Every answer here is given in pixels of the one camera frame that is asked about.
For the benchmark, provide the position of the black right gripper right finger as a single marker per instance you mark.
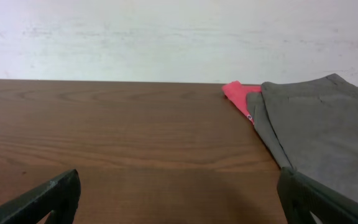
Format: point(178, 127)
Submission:
point(305, 200)

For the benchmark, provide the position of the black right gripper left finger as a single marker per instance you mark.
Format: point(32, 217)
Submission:
point(56, 200)

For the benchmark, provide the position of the grey shorts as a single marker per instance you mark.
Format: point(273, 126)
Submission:
point(311, 127)

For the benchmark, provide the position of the red printed t-shirt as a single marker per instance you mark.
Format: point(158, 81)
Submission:
point(237, 93)

